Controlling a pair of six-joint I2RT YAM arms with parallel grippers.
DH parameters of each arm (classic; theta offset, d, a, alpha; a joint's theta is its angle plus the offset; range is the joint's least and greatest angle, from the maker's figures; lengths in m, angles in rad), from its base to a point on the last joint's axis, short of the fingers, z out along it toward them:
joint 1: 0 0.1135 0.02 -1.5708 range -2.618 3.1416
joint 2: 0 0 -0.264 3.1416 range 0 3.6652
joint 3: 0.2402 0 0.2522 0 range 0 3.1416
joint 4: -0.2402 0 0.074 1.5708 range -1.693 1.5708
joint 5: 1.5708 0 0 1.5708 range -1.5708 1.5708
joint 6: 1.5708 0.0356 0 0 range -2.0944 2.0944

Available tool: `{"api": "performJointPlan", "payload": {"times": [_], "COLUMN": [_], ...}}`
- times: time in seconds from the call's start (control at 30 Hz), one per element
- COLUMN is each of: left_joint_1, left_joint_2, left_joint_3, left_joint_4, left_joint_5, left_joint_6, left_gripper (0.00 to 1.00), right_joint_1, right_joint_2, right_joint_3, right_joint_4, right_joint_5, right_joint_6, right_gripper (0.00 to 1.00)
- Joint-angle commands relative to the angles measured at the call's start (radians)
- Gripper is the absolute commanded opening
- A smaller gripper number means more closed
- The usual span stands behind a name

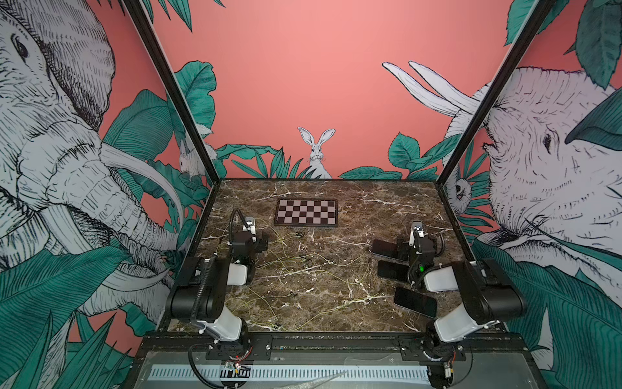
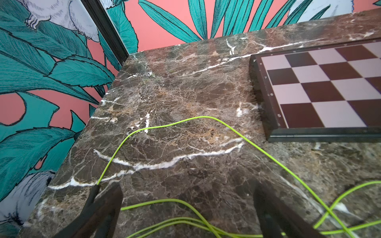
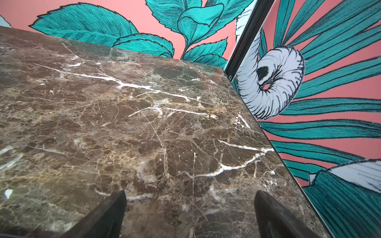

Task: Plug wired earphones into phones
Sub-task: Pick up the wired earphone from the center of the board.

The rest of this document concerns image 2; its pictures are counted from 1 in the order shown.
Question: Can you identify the dark chessboard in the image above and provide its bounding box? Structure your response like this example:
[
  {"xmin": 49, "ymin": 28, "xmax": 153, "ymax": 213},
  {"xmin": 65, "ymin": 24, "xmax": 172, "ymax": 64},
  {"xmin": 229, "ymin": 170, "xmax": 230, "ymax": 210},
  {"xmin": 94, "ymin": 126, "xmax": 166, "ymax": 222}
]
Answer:
[{"xmin": 249, "ymin": 39, "xmax": 381, "ymax": 142}]

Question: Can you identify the black corner frame post left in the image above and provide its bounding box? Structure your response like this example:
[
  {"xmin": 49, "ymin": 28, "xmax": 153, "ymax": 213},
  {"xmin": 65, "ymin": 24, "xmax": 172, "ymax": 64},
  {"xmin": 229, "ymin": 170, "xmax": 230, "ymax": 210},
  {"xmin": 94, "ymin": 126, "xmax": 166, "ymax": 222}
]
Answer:
[{"xmin": 81, "ymin": 0, "xmax": 129, "ymax": 65}]

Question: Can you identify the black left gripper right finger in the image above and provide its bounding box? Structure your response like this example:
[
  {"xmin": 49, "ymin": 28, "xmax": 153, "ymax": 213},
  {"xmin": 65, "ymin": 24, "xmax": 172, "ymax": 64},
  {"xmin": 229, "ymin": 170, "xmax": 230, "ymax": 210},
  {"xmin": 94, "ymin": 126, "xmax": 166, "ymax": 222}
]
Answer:
[{"xmin": 254, "ymin": 183, "xmax": 324, "ymax": 238}]

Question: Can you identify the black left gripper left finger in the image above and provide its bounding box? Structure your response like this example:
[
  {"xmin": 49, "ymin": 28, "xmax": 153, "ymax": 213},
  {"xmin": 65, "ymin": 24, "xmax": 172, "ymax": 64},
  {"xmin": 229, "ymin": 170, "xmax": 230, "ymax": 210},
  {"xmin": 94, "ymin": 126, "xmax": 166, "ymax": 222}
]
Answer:
[{"xmin": 54, "ymin": 182, "xmax": 123, "ymax": 238}]

